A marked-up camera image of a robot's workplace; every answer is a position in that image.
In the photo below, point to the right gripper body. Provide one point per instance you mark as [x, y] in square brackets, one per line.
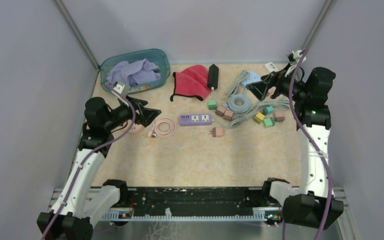
[283, 86]

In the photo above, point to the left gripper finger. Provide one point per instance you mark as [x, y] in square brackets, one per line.
[137, 103]
[145, 116]

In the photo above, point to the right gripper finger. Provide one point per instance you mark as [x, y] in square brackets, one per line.
[258, 89]
[275, 76]

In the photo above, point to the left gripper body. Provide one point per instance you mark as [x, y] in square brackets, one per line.
[119, 115]

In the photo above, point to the round blue power socket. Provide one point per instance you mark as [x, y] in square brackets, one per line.
[250, 78]

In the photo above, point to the round pink power socket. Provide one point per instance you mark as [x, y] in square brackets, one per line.
[136, 129]

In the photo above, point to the teal plug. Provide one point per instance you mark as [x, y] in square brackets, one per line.
[268, 110]

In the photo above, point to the yellow USB charger plug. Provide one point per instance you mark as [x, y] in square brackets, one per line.
[259, 118]

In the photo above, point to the brown-pink charger plug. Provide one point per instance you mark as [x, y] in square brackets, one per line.
[279, 116]

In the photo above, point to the green plug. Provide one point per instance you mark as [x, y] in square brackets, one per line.
[268, 122]
[212, 104]

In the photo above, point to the black power strip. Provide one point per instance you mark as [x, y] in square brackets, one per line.
[213, 77]

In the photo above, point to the purple power strip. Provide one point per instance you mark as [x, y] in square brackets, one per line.
[194, 120]

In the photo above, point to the white power strip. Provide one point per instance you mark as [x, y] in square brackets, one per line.
[271, 67]

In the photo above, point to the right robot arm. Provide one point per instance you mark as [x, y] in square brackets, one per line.
[313, 204]

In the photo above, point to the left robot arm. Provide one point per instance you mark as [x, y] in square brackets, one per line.
[72, 215]

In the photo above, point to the lavender cloth in bin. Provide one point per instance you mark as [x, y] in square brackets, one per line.
[136, 73]

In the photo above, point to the teal plastic bin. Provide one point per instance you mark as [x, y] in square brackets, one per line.
[155, 55]

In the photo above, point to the red microfiber cloth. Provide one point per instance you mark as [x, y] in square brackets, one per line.
[192, 82]

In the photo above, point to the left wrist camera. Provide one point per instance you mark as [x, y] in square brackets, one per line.
[120, 89]

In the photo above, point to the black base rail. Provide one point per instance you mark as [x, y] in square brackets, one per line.
[224, 203]

